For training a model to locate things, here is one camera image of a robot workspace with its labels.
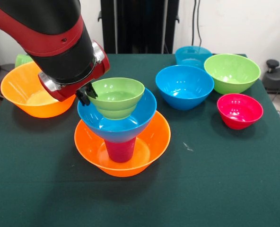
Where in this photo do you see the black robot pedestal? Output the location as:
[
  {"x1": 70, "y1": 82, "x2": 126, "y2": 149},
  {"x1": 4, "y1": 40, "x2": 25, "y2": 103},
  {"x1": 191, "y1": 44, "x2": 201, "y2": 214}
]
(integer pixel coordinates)
[{"x1": 97, "y1": 0, "x2": 180, "y2": 54}]

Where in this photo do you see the dark green table cloth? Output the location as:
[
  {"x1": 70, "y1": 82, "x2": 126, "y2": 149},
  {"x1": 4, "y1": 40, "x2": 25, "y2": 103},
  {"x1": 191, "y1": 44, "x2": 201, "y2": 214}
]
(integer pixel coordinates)
[{"x1": 0, "y1": 52, "x2": 280, "y2": 227}]

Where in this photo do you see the small pink plastic bowl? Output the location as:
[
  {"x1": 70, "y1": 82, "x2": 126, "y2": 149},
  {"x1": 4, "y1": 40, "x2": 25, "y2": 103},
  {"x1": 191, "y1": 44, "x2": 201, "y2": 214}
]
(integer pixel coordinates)
[{"x1": 217, "y1": 93, "x2": 264, "y2": 131}]

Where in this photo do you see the small green plastic bowl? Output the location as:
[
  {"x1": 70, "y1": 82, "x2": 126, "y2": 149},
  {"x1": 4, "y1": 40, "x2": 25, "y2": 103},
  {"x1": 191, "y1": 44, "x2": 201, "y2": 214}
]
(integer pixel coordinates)
[{"x1": 85, "y1": 77, "x2": 146, "y2": 121}]

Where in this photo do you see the blue plastic bowl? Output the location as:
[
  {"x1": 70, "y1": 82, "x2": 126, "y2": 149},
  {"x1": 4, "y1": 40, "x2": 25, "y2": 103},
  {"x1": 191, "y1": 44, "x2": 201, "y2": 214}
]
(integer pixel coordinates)
[
  {"x1": 155, "y1": 65, "x2": 215, "y2": 111},
  {"x1": 77, "y1": 87, "x2": 158, "y2": 143}
]

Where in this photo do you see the green plastic cup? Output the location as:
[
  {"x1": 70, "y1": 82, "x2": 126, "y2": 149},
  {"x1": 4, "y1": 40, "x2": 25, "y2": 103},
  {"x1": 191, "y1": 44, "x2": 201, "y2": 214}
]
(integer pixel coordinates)
[{"x1": 14, "y1": 53, "x2": 34, "y2": 68}]

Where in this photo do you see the purple plastic cup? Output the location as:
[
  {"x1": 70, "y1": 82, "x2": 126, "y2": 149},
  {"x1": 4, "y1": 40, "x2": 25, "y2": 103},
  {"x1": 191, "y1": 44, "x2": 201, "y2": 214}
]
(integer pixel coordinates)
[{"x1": 104, "y1": 138, "x2": 136, "y2": 163}]

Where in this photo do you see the black stand base with knob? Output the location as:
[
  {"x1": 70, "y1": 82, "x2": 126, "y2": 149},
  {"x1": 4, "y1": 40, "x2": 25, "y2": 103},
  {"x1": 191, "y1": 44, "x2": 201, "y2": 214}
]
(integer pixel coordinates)
[{"x1": 262, "y1": 59, "x2": 280, "y2": 95}]

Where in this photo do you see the large green plastic bowl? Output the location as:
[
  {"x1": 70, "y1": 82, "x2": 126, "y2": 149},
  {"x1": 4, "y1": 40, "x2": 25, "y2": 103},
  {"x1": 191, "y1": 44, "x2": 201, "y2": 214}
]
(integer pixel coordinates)
[{"x1": 203, "y1": 53, "x2": 262, "y2": 95}]

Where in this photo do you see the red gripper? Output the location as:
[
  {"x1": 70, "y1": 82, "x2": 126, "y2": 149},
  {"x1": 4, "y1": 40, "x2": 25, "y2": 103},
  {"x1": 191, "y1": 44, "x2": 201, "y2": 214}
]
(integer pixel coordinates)
[{"x1": 37, "y1": 40, "x2": 111, "y2": 106}]

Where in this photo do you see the small translucent blue bowl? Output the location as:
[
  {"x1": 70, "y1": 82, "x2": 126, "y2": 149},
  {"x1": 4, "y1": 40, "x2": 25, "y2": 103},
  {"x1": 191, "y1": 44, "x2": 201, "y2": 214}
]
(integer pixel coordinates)
[{"x1": 175, "y1": 45, "x2": 213, "y2": 70}]

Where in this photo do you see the large orange plastic bowl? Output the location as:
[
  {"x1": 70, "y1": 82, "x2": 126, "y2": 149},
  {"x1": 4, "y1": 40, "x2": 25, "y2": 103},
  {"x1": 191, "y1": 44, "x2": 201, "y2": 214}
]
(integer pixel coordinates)
[
  {"x1": 0, "y1": 61, "x2": 77, "y2": 118},
  {"x1": 74, "y1": 110, "x2": 172, "y2": 178}
]

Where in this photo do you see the black hanging cable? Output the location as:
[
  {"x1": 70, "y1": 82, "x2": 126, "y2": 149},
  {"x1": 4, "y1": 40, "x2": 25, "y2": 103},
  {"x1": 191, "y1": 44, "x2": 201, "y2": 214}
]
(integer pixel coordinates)
[{"x1": 193, "y1": 0, "x2": 202, "y2": 48}]

